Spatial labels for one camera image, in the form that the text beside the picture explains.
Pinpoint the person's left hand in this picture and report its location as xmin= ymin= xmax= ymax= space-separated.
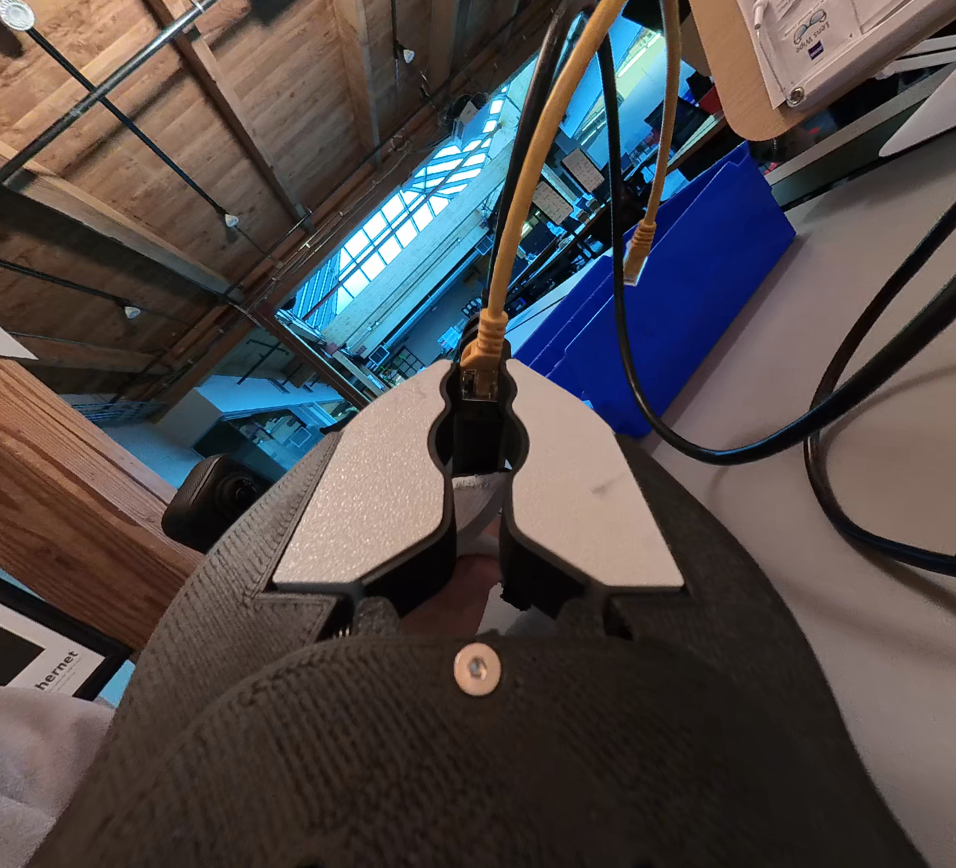
xmin=405 ymin=553 xmax=503 ymax=639

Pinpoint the black ethernet cable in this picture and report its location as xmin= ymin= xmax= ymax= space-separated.
xmin=459 ymin=0 xmax=956 ymax=579

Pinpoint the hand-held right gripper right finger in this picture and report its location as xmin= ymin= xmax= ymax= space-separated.
xmin=497 ymin=359 xmax=688 ymax=621

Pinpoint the blue plastic bin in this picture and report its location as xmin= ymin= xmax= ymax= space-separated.
xmin=512 ymin=139 xmax=798 ymax=439

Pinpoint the grey desk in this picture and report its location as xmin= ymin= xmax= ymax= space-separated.
xmin=515 ymin=65 xmax=956 ymax=868

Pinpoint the wooden post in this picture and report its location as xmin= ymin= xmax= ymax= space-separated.
xmin=0 ymin=359 xmax=204 ymax=651

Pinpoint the black network switch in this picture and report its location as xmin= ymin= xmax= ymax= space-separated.
xmin=447 ymin=319 xmax=518 ymax=478

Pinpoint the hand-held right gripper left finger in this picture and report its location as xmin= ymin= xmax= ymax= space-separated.
xmin=269 ymin=359 xmax=460 ymax=611

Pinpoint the yellow ethernet cable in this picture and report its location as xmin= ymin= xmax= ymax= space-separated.
xmin=457 ymin=0 xmax=684 ymax=402

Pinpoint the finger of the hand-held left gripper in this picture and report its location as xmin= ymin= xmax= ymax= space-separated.
xmin=452 ymin=474 xmax=504 ymax=555

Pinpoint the framed black white sign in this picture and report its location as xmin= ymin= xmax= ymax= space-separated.
xmin=0 ymin=575 xmax=135 ymax=702

